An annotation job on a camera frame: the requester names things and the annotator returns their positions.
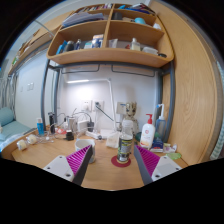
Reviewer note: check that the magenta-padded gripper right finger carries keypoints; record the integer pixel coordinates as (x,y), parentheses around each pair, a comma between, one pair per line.
(166,166)

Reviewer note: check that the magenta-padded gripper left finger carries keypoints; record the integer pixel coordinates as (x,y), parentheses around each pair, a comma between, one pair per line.
(58,166)

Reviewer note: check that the clear plastic drink bottle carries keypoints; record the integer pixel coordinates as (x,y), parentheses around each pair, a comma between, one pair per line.
(125,148)

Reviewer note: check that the white squeeze tube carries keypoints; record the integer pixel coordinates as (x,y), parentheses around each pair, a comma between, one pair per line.
(169,148)

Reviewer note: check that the small blue box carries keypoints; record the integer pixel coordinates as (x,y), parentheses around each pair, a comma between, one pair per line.
(157,145)

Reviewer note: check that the white mug with blue print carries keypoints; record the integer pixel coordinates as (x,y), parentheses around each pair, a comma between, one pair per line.
(82,144)

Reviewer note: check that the white pump bottle red top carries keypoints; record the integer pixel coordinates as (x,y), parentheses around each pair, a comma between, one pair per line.
(147,135)

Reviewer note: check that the white round roll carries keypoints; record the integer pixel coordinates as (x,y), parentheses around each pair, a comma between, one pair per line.
(22,145)
(31,139)

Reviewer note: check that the blue spray bottle white nozzle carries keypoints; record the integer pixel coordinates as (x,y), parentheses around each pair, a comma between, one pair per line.
(161,125)

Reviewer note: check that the blue tube white cap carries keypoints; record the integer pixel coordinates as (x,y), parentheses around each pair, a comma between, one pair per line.
(40,127)

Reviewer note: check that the black electric shaver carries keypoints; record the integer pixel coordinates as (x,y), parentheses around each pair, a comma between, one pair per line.
(51,121)

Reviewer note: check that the white charger block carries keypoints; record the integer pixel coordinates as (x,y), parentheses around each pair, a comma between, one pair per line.
(81,125)

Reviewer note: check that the white power strip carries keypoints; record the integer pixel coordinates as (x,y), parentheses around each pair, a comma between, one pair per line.
(98,135)

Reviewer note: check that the flat round red coaster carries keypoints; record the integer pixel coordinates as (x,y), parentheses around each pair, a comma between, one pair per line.
(115,162)

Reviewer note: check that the bed with teal pillow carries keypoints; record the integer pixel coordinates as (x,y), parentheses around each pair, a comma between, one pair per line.
(10,128)

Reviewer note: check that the tree creature figurine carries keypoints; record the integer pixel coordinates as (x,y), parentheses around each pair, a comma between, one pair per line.
(131,110)

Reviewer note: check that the wooden wardrobe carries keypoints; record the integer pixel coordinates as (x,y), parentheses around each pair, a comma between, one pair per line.
(190,90)

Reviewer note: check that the white desk lamp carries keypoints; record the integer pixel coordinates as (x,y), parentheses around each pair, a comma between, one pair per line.
(112,100)

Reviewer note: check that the wooden shelf unit with items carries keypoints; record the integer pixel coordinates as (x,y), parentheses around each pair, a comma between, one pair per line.
(110,56)

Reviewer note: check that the grey metal desk frame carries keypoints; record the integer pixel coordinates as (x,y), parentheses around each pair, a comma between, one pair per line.
(43,96)

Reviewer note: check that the wooden overhead bed rail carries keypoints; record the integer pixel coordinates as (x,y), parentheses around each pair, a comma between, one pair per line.
(36,36)

